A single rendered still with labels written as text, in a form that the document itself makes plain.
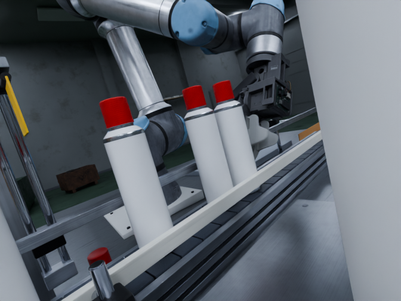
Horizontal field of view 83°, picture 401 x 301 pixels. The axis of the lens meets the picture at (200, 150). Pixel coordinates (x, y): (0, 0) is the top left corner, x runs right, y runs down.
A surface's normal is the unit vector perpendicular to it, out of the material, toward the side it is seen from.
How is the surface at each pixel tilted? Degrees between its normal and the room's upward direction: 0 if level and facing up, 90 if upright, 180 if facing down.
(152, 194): 90
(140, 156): 90
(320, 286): 0
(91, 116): 90
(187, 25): 92
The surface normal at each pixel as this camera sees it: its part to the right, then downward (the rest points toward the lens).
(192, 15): -0.44, 0.29
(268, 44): -0.03, -0.21
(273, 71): -0.73, -0.23
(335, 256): -0.26, -0.95
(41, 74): 0.55, -0.03
